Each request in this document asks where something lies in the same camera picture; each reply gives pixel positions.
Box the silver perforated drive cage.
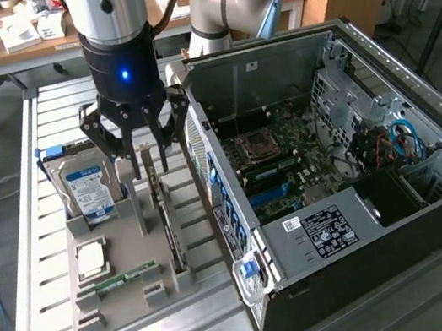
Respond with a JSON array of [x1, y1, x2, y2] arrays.
[[299, 34, 389, 166]]

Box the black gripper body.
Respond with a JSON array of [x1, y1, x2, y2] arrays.
[[78, 20, 174, 136]]

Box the blue expansion slot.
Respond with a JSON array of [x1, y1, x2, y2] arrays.
[[249, 184, 295, 209]]

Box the grey power supply unit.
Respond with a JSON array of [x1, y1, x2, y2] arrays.
[[248, 183, 391, 292]]

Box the grey parts rack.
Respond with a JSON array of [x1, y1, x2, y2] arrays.
[[45, 147, 207, 331]]

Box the small white box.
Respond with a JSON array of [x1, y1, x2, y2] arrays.
[[35, 10, 70, 42]]

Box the metal CPU socket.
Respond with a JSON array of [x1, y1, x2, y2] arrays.
[[239, 127, 278, 160]]

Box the green motherboard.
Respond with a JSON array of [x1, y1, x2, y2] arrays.
[[212, 91, 364, 232]]

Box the hard disk blue caddy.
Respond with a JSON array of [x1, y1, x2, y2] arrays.
[[33, 131, 128, 231]]

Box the black connectors coloured wires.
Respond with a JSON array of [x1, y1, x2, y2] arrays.
[[345, 122, 401, 176]]

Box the white box round insert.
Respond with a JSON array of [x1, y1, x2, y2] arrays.
[[0, 18, 45, 56]]

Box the white paper stack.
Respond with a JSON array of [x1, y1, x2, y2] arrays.
[[154, 0, 192, 24]]

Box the silver disk bay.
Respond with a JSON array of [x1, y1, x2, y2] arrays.
[[394, 148, 442, 214]]

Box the blue disk wire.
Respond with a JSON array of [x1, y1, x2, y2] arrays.
[[387, 116, 428, 169]]

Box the blue case latch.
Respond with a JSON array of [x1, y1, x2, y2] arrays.
[[236, 254, 264, 282]]

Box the green graphics card black fan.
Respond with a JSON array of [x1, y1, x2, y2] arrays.
[[137, 139, 193, 280]]

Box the grey chipset heatsink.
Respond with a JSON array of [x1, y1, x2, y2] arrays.
[[302, 184, 330, 206]]

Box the black open PC case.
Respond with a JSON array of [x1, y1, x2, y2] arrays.
[[160, 0, 442, 331]]

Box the silver CPU chip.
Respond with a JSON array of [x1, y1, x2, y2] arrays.
[[73, 239, 111, 281]]

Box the long black expansion slot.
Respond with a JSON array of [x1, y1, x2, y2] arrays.
[[245, 174, 290, 195]]

